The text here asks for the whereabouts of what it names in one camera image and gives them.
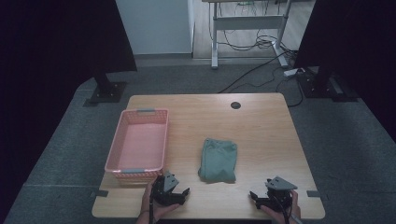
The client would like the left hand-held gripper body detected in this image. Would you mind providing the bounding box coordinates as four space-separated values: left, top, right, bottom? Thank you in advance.
151 171 183 207

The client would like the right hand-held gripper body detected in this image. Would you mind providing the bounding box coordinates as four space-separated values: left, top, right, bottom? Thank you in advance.
259 175 299 213

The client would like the green cloth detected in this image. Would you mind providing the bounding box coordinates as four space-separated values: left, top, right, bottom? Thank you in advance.
197 137 238 184

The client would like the pink plastic basket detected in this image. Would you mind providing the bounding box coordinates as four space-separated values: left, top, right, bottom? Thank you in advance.
104 107 170 185

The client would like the person's right hand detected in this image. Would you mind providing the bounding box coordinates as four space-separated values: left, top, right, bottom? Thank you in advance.
260 189 302 224

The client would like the person's left hand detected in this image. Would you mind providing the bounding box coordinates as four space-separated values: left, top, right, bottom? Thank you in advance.
139 180 181 220

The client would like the black stand base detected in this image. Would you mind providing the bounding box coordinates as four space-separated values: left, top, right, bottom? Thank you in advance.
82 72 128 108
296 65 360 103

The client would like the white power strip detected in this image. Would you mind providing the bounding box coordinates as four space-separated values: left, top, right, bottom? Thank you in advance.
283 67 306 78

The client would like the black curtain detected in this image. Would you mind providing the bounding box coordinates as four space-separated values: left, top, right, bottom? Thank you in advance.
293 0 396 144
0 0 138 218

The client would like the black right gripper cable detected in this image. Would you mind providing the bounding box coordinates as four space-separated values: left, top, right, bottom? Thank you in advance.
274 194 291 224

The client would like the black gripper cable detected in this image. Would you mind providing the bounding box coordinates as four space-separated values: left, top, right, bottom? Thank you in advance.
274 194 291 224
148 190 156 224

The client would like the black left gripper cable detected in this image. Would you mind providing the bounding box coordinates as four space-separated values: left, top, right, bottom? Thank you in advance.
148 190 156 224

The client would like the grey table edge bracket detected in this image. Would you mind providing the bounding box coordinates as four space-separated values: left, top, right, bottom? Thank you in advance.
305 189 330 201
90 189 109 199

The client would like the looped black floor cable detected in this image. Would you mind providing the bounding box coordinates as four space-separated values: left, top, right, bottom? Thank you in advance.
275 73 305 109

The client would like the long black floor cable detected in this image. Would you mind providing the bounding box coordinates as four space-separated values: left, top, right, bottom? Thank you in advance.
217 49 292 94

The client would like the tangled black cable bundle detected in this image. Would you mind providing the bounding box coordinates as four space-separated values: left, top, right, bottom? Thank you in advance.
218 2 298 54

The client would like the white metal desk frame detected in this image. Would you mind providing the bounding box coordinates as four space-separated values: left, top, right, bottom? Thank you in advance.
201 0 294 70

